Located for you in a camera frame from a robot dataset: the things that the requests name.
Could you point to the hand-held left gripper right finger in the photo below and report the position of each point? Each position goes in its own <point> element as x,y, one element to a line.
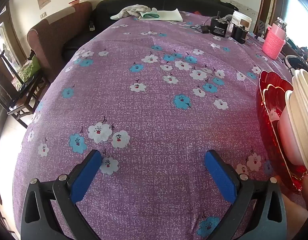
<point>220,177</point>

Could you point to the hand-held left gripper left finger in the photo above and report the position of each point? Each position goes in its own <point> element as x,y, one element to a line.
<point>85,177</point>

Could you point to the red glass plate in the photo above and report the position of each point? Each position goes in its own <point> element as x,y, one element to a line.
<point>267,120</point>

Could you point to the cream plastic bowl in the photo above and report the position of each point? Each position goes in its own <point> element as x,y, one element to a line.
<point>301,130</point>
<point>303,82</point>

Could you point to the purple floral tablecloth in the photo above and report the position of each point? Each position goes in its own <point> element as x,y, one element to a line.
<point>149,130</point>

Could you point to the dark wooden chair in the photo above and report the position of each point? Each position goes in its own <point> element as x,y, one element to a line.
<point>24,100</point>

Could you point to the black cloth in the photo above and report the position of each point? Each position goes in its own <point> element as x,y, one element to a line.
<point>26,86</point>

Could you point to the green patterned cushion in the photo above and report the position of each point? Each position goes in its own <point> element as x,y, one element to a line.
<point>29,67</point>

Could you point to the black orange white fabric bag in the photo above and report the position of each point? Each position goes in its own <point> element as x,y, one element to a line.
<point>293,62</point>

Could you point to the wooden side cabinet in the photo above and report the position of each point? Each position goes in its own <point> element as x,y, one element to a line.
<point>283,55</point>

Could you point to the pink knit-sleeve bottle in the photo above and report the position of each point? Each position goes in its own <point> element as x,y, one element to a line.
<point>272,43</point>

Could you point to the brown armchair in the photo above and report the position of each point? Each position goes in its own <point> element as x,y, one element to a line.
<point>51,37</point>

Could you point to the black power adapter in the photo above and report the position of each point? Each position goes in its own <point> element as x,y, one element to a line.
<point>205,29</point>

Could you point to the dark cluttered tools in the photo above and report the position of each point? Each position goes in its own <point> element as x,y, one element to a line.
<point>303,52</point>

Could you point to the large black battery block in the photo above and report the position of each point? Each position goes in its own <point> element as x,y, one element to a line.
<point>217,26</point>

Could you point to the black folding stand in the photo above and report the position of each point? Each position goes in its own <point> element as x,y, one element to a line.
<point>260,27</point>

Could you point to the black leather sofa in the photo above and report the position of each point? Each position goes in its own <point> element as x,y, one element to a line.
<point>101,20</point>

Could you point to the white plastic jar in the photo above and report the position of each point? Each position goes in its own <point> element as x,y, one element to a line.
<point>240,17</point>

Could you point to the wooden glass door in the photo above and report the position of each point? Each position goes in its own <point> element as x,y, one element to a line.
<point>13,30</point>

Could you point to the green elastic loop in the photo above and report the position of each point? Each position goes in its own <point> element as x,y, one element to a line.
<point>154,15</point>

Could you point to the white crumpled cloth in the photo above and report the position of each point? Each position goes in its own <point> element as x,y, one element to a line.
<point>134,9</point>

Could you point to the wall socket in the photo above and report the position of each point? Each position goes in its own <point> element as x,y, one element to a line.
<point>43,15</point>

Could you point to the wooden window frame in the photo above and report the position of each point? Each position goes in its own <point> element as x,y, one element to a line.
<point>265,5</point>

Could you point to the brown wall plaque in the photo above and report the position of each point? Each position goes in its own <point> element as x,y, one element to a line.
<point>44,2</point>

